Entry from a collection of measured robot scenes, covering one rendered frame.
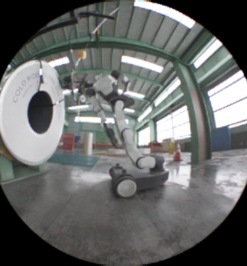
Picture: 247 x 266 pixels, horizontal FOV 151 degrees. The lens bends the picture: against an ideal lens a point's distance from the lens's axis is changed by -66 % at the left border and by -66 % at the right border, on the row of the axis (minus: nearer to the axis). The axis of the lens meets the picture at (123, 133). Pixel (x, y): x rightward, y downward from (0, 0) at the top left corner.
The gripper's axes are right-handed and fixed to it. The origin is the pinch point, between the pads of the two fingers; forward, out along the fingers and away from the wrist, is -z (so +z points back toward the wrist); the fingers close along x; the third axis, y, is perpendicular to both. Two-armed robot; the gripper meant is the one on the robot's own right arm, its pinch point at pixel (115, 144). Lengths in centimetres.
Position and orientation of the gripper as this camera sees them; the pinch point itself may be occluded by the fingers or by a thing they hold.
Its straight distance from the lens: 102.1
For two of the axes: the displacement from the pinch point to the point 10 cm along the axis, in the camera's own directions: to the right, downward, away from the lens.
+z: -4.6, -8.6, 2.2
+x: -2.3, -1.2, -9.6
